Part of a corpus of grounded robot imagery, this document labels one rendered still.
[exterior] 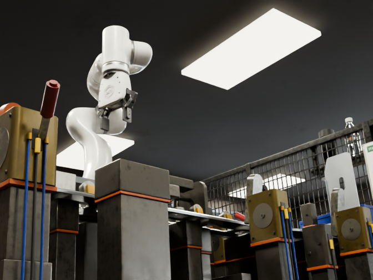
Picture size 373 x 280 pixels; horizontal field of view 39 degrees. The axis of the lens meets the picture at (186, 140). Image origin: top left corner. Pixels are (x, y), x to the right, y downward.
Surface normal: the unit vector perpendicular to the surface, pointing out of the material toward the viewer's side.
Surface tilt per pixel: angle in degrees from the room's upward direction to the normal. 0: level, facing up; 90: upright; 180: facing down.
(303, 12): 180
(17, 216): 90
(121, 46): 91
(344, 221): 90
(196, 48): 180
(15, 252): 90
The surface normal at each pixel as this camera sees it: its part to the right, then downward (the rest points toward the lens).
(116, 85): -0.55, -0.29
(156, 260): 0.69, -0.30
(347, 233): -0.72, -0.22
